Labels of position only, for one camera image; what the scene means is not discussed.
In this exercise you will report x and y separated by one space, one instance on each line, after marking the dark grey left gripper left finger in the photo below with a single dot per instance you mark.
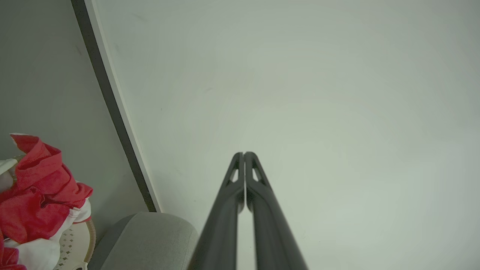
221 228

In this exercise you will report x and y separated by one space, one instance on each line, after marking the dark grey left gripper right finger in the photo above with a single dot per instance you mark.
272 232

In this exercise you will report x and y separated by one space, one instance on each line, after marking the white perforated laundry basket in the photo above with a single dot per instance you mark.
75 245

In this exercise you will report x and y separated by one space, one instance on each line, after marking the dark baseboard strip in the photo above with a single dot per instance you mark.
112 101

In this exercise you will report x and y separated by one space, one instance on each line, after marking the red and white garment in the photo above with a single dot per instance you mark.
35 198

